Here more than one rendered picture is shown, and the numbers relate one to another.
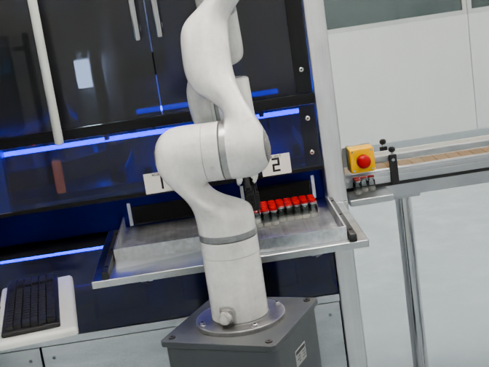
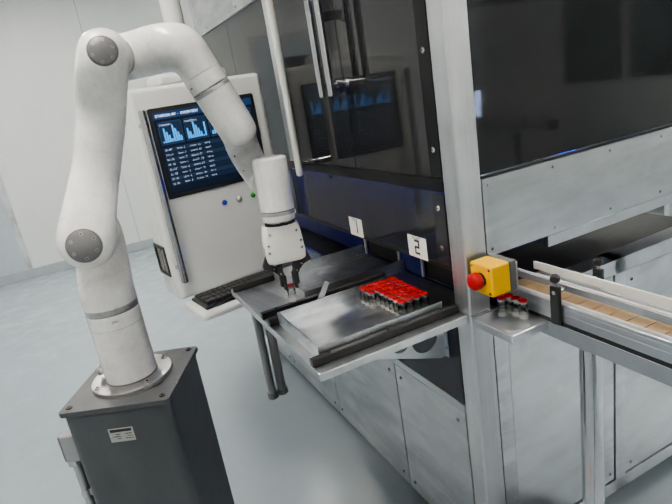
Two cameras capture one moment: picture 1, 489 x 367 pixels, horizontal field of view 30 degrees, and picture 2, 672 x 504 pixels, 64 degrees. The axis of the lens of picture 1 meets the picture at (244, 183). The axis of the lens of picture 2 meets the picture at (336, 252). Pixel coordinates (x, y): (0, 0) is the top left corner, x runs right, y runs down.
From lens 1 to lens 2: 2.25 m
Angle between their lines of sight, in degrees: 65
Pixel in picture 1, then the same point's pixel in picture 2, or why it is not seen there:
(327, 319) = (456, 422)
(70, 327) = (205, 314)
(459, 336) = not seen: outside the picture
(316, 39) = (443, 115)
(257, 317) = (111, 384)
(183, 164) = not seen: hidden behind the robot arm
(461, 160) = (649, 339)
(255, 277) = (104, 352)
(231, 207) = (84, 288)
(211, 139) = not seen: hidden behind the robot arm
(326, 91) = (451, 182)
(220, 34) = (81, 130)
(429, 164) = (602, 322)
